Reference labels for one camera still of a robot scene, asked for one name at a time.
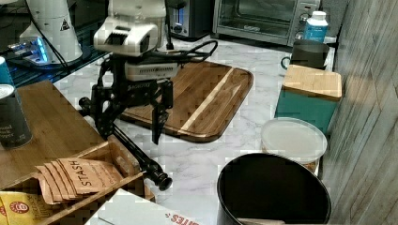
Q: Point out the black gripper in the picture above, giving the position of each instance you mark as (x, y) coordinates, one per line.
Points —
(113, 86)

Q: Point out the wooden tea organizer drawer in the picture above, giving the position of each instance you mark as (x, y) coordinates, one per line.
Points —
(59, 131)

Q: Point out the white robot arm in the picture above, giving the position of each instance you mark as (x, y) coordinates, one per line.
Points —
(131, 35)

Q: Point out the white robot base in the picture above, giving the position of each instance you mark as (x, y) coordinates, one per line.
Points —
(50, 39)

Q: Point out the wooden cutting board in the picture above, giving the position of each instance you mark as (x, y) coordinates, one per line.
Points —
(206, 98)

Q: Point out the brown Stash tea packets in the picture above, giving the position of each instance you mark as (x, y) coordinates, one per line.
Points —
(69, 179)

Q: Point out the white box with red text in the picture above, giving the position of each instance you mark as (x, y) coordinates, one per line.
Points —
(125, 208)

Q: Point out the black coffee machine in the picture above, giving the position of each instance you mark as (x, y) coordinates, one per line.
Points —
(190, 19)

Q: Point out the dark pepper can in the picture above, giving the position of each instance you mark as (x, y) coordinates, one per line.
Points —
(14, 130)

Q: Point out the blue cup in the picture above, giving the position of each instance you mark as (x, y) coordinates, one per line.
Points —
(5, 77)

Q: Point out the black round pot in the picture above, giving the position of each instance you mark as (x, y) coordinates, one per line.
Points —
(266, 186)

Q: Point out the yellow tea packets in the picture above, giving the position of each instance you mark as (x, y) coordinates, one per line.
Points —
(18, 208)

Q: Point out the silver toaster oven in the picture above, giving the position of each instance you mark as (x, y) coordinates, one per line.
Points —
(274, 21)

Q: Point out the teal canister with wooden lid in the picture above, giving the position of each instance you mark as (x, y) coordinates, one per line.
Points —
(309, 94)

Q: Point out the dark grey mug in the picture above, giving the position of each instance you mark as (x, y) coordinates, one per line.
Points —
(307, 53)

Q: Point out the blue white bottle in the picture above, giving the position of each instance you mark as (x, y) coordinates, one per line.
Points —
(316, 27)

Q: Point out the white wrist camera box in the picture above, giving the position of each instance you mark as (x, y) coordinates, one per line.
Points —
(137, 73)

